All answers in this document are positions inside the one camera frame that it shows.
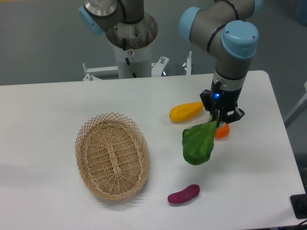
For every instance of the black device at table edge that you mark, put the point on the black device at table edge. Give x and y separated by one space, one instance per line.
299 205

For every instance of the woven wicker basket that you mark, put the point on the woven wicker basket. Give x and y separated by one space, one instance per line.
112 156

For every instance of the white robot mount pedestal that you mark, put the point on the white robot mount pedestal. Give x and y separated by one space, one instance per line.
130 64

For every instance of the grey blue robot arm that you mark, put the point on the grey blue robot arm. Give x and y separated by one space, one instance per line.
223 31

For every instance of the purple sweet potato toy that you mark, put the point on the purple sweet potato toy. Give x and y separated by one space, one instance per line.
185 195

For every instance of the green leafy vegetable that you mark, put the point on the green leafy vegetable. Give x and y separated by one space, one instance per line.
198 141

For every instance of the orange vegetable toy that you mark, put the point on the orange vegetable toy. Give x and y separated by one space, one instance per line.
222 132

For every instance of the yellow squash toy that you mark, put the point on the yellow squash toy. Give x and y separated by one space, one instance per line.
185 112

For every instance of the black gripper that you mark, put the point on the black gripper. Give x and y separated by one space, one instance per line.
221 104

